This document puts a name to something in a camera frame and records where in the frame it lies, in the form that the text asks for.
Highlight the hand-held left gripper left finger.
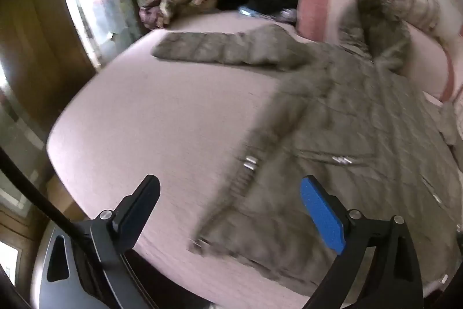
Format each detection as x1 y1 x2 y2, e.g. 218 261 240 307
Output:
34 174 161 309

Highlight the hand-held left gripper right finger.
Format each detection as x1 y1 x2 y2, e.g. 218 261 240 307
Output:
300 176 424 309

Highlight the olive quilted puffer jacket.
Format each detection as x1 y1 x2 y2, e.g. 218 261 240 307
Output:
151 0 463 295

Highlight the pink quilted bed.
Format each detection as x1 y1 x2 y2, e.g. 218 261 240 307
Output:
46 10 463 309

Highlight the clear plastic wrapper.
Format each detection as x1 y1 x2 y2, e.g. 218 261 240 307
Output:
277 8 298 23

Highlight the pink bolster cushion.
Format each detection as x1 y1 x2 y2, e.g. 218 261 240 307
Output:
297 0 454 103

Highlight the wooden door panel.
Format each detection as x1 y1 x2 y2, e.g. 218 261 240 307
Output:
0 0 96 96

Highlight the stained glass window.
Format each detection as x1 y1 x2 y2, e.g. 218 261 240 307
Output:
56 0 142 68

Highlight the black cable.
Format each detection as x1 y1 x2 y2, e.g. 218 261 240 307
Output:
0 148 125 288

